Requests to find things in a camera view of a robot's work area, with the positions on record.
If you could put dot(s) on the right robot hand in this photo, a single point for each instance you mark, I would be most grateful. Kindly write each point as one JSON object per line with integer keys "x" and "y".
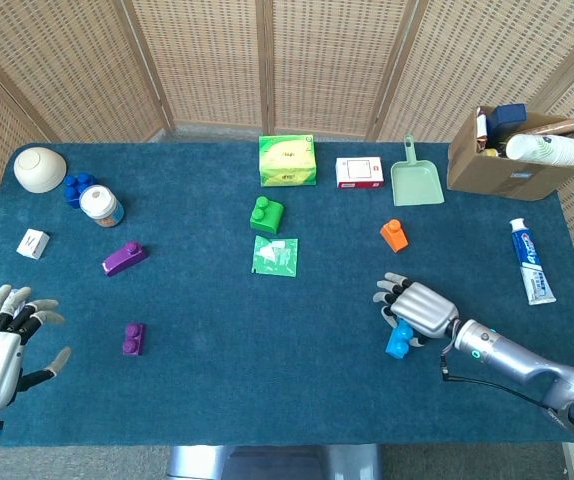
{"x": 424, "y": 310}

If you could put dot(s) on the light blue long brick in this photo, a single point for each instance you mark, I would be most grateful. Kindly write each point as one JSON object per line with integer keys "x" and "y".
{"x": 397, "y": 345}

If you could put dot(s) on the small purple two-stud brick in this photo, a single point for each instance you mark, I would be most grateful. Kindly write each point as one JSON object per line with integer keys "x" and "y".
{"x": 133, "y": 342}

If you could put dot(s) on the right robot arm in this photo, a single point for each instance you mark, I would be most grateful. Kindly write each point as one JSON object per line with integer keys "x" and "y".
{"x": 517, "y": 357}

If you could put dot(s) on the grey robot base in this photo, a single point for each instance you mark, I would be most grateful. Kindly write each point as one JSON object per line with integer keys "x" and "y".
{"x": 267, "y": 462}

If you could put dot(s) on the stack of paper cups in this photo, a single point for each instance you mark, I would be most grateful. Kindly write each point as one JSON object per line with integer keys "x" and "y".
{"x": 542, "y": 149}

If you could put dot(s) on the orange sloped one-stud brick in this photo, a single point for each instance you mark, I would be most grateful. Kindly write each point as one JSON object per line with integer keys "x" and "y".
{"x": 396, "y": 239}

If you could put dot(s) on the blue white toothpaste tube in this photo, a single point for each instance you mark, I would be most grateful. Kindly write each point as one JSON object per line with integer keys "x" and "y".
{"x": 532, "y": 265}

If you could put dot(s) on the pale green dustpan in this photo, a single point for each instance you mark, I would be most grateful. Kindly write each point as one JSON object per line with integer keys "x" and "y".
{"x": 417, "y": 185}

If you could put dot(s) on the small white cube box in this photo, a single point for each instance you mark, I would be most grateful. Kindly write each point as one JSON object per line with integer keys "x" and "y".
{"x": 33, "y": 244}

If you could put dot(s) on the cardboard box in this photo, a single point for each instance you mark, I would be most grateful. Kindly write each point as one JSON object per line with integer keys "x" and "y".
{"x": 482, "y": 175}

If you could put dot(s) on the red and white box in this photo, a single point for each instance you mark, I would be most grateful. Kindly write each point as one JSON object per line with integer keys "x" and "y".
{"x": 359, "y": 170}

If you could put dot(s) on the green sachet packet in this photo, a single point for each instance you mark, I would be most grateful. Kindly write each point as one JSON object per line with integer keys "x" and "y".
{"x": 274, "y": 257}

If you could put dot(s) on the purple sloped one-stud brick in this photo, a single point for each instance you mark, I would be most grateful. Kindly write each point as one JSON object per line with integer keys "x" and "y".
{"x": 122, "y": 260}

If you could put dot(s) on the small yellow item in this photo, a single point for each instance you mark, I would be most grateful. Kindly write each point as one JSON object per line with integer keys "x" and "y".
{"x": 490, "y": 152}

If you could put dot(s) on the blue table cloth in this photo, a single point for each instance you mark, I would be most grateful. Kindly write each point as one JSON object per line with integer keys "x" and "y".
{"x": 267, "y": 390}

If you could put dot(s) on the green two-stud brick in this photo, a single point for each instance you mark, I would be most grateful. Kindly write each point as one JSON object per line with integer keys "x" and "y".
{"x": 269, "y": 217}

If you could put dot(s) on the dark blue four-stud brick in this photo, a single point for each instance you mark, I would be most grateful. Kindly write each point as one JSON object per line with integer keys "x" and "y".
{"x": 73, "y": 192}

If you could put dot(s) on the clear jar with white lid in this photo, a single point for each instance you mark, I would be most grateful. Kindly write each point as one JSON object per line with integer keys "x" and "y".
{"x": 99, "y": 205}

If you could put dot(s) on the shiny foil snack packet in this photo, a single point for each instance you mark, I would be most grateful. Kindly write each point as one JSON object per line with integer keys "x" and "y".
{"x": 481, "y": 125}

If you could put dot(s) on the beige bowl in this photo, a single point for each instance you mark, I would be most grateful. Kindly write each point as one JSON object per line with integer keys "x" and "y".
{"x": 39, "y": 167}

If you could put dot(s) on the green tissue pack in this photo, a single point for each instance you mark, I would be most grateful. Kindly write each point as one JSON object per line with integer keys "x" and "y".
{"x": 287, "y": 160}

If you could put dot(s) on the dark blue small box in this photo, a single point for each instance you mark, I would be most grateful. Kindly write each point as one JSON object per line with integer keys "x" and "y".
{"x": 509, "y": 116}

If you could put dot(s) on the copper brown tube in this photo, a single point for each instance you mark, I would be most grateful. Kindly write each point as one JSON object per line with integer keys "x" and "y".
{"x": 562, "y": 125}

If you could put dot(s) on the woven folding screen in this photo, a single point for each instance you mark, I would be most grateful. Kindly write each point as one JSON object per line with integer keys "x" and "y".
{"x": 217, "y": 60}

